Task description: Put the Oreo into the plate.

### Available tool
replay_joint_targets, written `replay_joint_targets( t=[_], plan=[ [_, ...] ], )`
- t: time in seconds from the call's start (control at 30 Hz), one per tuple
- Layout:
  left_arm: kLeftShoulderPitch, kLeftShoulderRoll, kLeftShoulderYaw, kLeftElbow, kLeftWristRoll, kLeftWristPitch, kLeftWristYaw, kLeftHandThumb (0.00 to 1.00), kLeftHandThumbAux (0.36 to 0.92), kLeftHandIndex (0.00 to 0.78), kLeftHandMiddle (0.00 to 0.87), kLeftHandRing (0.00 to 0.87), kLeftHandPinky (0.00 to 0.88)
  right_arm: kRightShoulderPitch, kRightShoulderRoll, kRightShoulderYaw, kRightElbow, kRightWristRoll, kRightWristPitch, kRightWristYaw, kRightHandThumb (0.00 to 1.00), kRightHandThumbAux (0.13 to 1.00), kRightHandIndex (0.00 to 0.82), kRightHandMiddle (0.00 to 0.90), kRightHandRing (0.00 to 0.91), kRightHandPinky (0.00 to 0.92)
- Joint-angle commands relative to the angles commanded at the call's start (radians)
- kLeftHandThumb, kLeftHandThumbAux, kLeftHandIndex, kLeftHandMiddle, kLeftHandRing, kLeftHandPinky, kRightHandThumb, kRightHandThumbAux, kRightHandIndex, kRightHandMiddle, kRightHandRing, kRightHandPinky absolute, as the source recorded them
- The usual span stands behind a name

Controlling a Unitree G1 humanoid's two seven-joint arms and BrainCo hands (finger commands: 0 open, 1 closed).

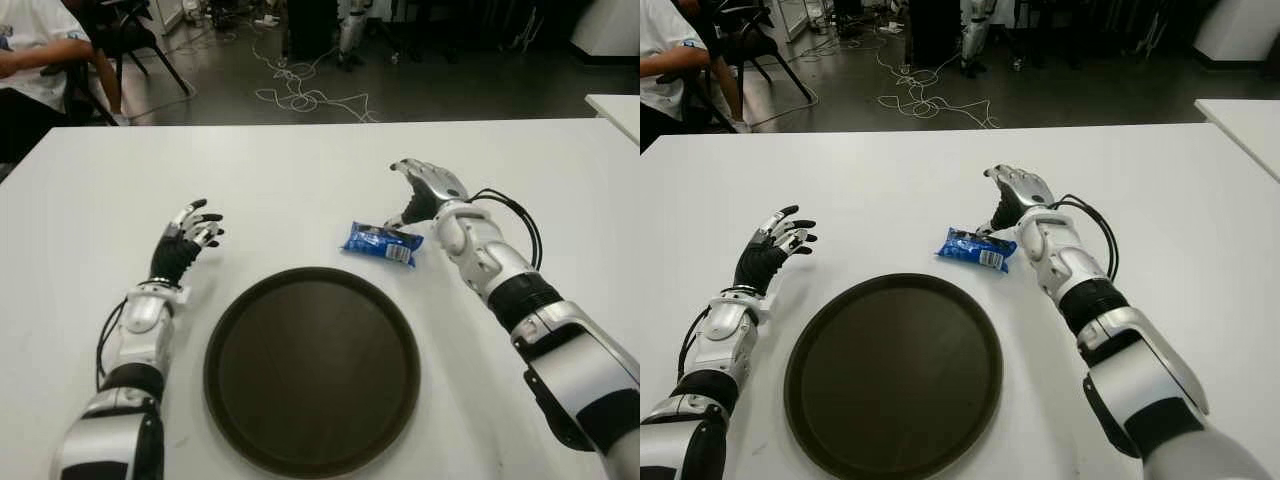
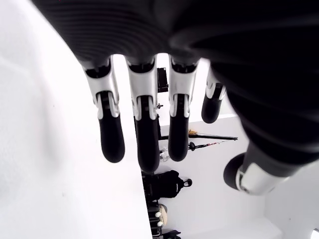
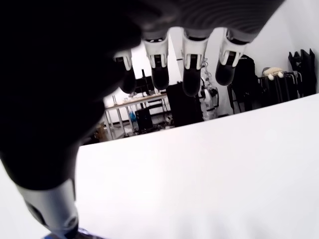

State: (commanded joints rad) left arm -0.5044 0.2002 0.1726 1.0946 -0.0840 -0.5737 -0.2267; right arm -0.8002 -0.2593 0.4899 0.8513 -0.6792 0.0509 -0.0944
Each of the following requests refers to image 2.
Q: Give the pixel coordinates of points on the long black rod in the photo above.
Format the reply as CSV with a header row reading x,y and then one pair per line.
x,y
214,137

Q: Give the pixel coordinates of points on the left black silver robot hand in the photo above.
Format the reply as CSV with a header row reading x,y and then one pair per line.
x,y
224,49

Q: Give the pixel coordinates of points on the black rectangular device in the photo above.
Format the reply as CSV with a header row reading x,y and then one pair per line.
x,y
162,79

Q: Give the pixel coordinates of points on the black backpack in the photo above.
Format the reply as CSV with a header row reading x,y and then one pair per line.
x,y
162,185

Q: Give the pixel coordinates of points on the beige plush toy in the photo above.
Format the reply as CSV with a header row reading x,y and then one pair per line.
x,y
162,211

